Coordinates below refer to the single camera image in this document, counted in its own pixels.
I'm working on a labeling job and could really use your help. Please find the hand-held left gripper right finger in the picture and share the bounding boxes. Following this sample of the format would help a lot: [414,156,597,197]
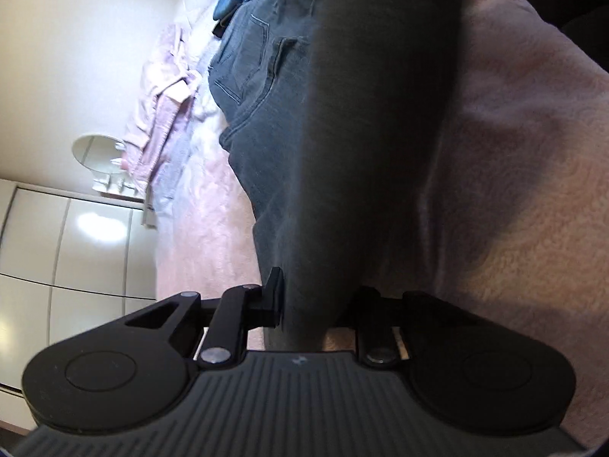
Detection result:
[333,288,477,368]

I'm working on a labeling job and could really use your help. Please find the lilac garment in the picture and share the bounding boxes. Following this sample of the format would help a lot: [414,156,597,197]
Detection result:
[150,126,203,217]

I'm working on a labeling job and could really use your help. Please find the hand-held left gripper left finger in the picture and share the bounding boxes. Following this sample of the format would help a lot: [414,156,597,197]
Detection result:
[125,267,286,368]

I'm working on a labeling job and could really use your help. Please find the dark grey jeans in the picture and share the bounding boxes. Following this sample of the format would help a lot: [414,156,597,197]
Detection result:
[208,0,472,353]

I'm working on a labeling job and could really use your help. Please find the white vanity shelf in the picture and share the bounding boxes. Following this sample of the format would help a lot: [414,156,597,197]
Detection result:
[92,170,149,201]

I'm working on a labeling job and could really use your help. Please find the pink fleece blanket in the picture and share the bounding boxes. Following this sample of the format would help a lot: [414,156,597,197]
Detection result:
[153,0,609,439]

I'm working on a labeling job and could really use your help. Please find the pink garment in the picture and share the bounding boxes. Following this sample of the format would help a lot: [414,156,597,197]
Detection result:
[123,21,206,191]

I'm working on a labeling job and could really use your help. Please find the white glossy wardrobe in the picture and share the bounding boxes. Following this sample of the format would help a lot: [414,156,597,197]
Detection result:
[0,178,159,435]

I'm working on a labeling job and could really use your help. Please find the pale bed sheet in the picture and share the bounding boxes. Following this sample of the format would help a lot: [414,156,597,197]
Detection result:
[171,0,239,120]

